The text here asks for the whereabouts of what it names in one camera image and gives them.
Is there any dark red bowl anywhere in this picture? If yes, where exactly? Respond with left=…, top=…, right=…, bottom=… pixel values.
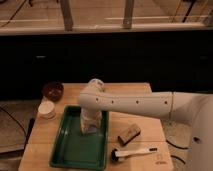
left=42, top=82, right=64, bottom=102

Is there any black floor cable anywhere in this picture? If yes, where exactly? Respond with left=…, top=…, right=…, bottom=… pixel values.
left=165, top=138, right=192, bottom=166
left=0, top=106, right=28, bottom=140

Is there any white handled dish brush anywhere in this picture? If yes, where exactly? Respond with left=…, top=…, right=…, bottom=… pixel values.
left=111, top=148, right=158, bottom=162

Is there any small white cup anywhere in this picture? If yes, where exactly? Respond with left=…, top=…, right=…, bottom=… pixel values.
left=38, top=101, right=55, bottom=119

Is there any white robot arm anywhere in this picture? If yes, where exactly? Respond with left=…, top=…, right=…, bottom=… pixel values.
left=78, top=79, right=213, bottom=171

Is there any black floor cable right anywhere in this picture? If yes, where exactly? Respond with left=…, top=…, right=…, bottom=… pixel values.
left=165, top=138, right=192, bottom=166

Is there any brown sponge block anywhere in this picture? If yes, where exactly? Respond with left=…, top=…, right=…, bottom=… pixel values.
left=118, top=124, right=141, bottom=146

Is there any green plastic tray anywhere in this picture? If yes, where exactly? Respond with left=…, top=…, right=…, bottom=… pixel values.
left=49, top=106, right=109, bottom=171

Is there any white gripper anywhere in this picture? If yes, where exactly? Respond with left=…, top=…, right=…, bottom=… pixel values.
left=80, top=112, right=102, bottom=134

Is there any black floor cable left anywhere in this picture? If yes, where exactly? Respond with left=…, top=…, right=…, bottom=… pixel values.
left=0, top=106, right=28, bottom=140

